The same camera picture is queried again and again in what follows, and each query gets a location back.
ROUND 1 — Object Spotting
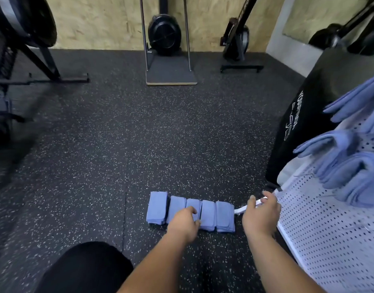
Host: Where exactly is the person's left forearm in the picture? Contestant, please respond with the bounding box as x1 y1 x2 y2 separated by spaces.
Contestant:
117 232 197 293

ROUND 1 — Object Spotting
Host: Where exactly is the white perforated metal rack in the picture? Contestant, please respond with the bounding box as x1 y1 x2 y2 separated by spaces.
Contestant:
235 109 374 293

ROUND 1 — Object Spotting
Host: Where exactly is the black upright exercise machine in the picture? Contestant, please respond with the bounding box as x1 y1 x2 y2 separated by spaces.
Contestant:
219 0 265 74

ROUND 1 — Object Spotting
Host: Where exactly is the person's right hand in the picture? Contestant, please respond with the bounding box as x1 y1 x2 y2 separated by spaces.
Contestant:
242 190 282 238

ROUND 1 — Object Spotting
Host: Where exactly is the person's right forearm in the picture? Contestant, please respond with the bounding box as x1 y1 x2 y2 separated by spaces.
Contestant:
245 232 325 293

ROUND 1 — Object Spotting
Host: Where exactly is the person's left hand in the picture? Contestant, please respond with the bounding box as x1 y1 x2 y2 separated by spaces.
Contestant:
167 206 201 243

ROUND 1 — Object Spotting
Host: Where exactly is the black printed punching bag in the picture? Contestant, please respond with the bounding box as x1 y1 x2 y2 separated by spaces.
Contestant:
264 47 374 187

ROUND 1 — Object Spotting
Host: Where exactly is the black rowing machine with rail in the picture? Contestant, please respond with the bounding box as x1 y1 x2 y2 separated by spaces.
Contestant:
0 0 90 147

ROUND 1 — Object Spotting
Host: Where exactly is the plain blue towel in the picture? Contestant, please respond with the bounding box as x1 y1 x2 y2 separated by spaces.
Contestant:
167 195 187 226
215 201 237 234
200 199 217 232
324 152 374 209

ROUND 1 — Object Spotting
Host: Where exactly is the black ski trainer wooden-edged platform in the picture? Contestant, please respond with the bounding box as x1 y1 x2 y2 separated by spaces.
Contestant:
139 0 199 87

